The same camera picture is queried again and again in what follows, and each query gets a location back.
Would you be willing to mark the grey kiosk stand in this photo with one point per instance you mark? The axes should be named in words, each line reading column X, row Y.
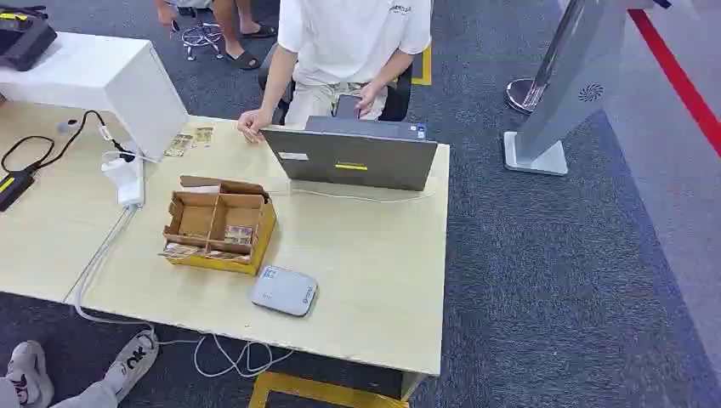
column 569, row 90

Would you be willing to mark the printed card stack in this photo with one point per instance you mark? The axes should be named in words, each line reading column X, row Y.
column 228, row 255
column 179, row 145
column 203, row 136
column 239, row 235
column 180, row 250

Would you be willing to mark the white box cabinet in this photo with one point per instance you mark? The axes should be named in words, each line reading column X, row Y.
column 135, row 96

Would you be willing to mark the flat grey rounded device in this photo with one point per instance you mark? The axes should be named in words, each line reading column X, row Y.
column 284, row 291

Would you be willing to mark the yellow floor tape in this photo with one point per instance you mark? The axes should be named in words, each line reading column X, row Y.
column 315, row 389
column 425, row 70

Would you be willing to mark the person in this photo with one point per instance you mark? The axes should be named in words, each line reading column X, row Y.
column 228, row 28
column 132, row 363
column 349, row 39

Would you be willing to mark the dark smartphone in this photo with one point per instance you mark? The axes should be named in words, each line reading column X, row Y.
column 347, row 106

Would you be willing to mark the black power adapter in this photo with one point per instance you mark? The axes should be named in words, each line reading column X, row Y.
column 12, row 188

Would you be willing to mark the white power strip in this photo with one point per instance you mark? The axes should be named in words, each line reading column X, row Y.
column 127, row 180

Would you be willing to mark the black case with yellow label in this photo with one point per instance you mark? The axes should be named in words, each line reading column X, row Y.
column 22, row 39

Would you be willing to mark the grey laptop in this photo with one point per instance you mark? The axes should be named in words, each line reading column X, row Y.
column 349, row 160

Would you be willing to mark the wooden card box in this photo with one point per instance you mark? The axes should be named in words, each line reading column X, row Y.
column 222, row 219

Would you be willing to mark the chrome chair base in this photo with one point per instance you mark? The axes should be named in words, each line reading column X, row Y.
column 201, row 36

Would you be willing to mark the chrome stanchion base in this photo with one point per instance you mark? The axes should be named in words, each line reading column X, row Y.
column 518, row 96

